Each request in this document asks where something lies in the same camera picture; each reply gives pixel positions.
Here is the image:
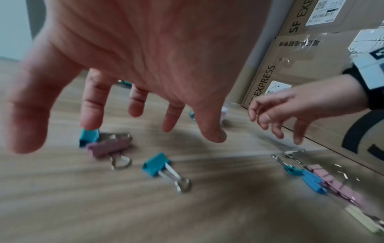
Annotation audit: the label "black right wrist strap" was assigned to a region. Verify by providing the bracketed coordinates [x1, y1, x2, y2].
[342, 28, 384, 110]

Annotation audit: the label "brown cardboard box black logo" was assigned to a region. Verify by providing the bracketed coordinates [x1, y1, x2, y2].
[241, 30, 384, 176]

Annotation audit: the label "person's left hand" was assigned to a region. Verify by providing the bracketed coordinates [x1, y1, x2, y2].
[6, 0, 274, 155]

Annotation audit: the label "brown cardboard box white label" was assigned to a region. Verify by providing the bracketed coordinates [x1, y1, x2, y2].
[279, 0, 384, 36]

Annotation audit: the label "person's right hand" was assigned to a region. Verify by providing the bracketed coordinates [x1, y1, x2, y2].
[248, 74, 369, 145]

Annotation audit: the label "small clear plastic jar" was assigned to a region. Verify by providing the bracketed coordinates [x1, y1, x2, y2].
[188, 102, 232, 129]

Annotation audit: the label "small binder clips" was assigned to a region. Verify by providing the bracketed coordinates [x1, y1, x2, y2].
[78, 128, 384, 235]

